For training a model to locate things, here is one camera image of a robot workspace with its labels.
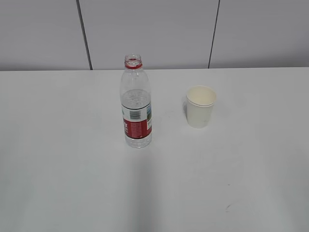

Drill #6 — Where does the white paper cup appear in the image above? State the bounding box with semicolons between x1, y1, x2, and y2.
186;86;217;129

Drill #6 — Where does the clear Nongfu Spring water bottle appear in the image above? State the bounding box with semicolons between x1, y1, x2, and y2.
120;54;152;148

